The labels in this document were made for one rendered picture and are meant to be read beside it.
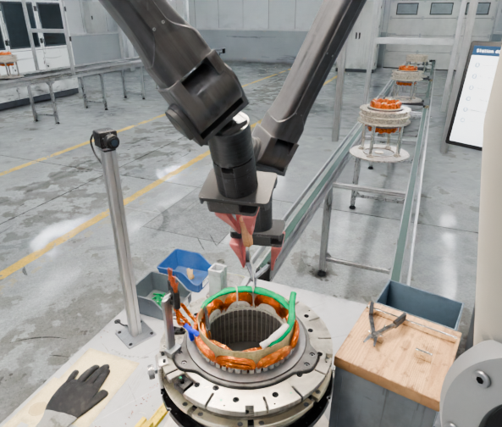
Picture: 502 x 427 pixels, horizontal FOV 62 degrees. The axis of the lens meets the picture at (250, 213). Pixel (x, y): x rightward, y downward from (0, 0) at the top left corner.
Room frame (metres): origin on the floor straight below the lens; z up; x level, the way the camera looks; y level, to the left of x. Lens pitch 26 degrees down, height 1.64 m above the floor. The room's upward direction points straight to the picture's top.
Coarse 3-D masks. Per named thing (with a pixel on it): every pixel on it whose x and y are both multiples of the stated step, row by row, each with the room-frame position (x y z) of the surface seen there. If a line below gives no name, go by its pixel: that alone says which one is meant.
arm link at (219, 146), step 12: (240, 120) 0.51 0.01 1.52; (228, 132) 0.50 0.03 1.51; (240, 132) 0.50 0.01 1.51; (216, 144) 0.50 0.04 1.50; (228, 144) 0.49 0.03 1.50; (240, 144) 0.50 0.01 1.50; (252, 144) 0.53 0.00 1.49; (216, 156) 0.51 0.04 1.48; (228, 156) 0.50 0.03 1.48; (240, 156) 0.50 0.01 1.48; (228, 168) 0.51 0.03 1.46
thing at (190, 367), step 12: (312, 348) 0.57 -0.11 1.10; (180, 360) 0.54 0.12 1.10; (300, 360) 0.54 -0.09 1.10; (312, 360) 0.54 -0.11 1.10; (192, 372) 0.52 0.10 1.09; (204, 372) 0.52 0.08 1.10; (288, 372) 0.52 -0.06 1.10; (300, 372) 0.52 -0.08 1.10; (216, 384) 0.50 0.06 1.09; (228, 384) 0.49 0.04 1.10; (240, 384) 0.49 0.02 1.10; (252, 384) 0.49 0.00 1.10; (264, 384) 0.49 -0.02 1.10; (276, 384) 0.50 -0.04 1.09
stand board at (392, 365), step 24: (360, 336) 0.64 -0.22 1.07; (384, 336) 0.64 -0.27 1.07; (408, 336) 0.64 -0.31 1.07; (432, 336) 0.64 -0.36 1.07; (456, 336) 0.64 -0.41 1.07; (336, 360) 0.59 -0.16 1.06; (360, 360) 0.58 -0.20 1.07; (384, 360) 0.58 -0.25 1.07; (408, 360) 0.58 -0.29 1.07; (432, 360) 0.58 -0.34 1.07; (384, 384) 0.54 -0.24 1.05; (408, 384) 0.52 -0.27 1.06; (432, 384) 0.52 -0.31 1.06; (432, 408) 0.49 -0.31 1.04
